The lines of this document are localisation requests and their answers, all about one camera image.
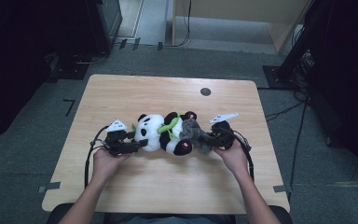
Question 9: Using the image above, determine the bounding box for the tangled cable bundle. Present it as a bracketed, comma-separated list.
[291, 49, 315, 96]

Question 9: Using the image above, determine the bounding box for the dark curtain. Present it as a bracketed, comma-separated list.
[0, 0, 91, 147]
[304, 0, 358, 188]

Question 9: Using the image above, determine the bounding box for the panda plush toy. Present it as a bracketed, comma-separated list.
[131, 110, 199, 157]

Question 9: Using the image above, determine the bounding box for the grey tape strip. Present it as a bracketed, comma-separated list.
[37, 181, 62, 194]
[273, 184, 293, 193]

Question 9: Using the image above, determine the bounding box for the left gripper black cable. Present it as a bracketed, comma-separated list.
[84, 124, 112, 189]

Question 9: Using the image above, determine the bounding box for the grey fuzzy cloth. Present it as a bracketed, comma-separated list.
[179, 118, 218, 156]

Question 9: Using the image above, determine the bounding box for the short black floor cable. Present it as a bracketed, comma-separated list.
[265, 101, 307, 122]

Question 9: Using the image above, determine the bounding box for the black angled floor tape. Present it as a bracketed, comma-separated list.
[62, 98, 76, 118]

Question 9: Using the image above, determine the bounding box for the light wooden cabinet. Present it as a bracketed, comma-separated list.
[171, 0, 312, 54]

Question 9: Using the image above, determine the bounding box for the person's dark clothing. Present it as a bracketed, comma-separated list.
[103, 213, 237, 224]

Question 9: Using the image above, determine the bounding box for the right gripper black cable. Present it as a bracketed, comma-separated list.
[228, 128, 255, 183]

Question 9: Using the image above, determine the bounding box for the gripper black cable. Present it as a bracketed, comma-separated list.
[228, 128, 255, 183]
[84, 124, 112, 189]

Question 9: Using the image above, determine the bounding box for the dark equipment cabinet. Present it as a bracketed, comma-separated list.
[85, 0, 124, 56]

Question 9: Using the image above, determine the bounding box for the long black floor cable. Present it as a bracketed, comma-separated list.
[288, 98, 310, 200]

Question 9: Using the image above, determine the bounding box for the person's right hand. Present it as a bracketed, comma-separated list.
[213, 139, 250, 181]

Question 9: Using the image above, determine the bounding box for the black looped floor cable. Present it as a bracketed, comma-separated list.
[73, 50, 110, 65]

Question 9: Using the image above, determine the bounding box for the person's left hand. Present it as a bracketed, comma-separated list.
[92, 147, 132, 185]

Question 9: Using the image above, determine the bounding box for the black slanted stand post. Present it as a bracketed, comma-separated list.
[276, 0, 335, 82]

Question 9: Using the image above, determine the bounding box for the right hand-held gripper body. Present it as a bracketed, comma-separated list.
[209, 112, 240, 151]

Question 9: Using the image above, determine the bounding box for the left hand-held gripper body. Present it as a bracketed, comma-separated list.
[104, 119, 132, 158]

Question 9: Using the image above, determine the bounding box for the black hanging cable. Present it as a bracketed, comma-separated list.
[170, 0, 192, 49]

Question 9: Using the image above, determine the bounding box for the black square stand base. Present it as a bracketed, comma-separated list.
[262, 64, 296, 91]

